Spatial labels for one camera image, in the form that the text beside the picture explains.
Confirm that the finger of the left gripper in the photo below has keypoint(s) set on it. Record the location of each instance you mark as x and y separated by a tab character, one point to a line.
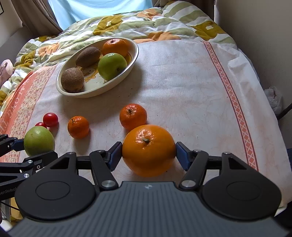
8	144
38	161

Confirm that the large brown kiwi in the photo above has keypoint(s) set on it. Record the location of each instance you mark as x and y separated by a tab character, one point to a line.
72	80

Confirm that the small mandarin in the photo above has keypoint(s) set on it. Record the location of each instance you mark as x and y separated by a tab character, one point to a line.
78	127

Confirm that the white pink floral cloth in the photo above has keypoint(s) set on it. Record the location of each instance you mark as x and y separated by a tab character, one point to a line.
206	95

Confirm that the red cherry tomato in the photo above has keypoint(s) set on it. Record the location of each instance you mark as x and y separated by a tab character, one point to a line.
50	119
41	124

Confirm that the light blue window cloth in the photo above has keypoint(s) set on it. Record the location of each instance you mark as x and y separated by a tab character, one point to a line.
68	12

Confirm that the pink plush toy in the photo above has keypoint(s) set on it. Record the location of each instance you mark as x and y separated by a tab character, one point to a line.
6	70

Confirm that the green apple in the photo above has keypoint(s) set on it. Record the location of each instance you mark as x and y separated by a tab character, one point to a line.
111	65
38	140

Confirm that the medium mandarin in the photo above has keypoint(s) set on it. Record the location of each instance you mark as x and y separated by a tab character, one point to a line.
132	116

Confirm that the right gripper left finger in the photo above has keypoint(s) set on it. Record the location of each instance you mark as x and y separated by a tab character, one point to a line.
103	163

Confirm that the grey bed headboard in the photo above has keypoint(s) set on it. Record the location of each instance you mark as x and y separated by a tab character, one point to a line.
13	45

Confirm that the brown left curtain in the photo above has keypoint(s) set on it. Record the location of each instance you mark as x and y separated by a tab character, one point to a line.
37	16

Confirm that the brown kiwi in bowl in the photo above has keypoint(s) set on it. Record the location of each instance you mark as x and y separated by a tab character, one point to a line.
88	57

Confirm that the green striped floral quilt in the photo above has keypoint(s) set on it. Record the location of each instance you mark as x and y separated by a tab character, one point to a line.
176	20

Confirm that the orange mandarin in bowl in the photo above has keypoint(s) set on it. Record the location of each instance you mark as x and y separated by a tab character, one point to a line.
115	45

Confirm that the large orange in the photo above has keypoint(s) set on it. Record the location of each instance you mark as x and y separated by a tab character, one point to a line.
149	150

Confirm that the white plastic bag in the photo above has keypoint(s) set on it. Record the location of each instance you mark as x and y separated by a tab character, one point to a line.
274	97

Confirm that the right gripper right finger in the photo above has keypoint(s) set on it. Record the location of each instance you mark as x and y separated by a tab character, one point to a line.
194	163

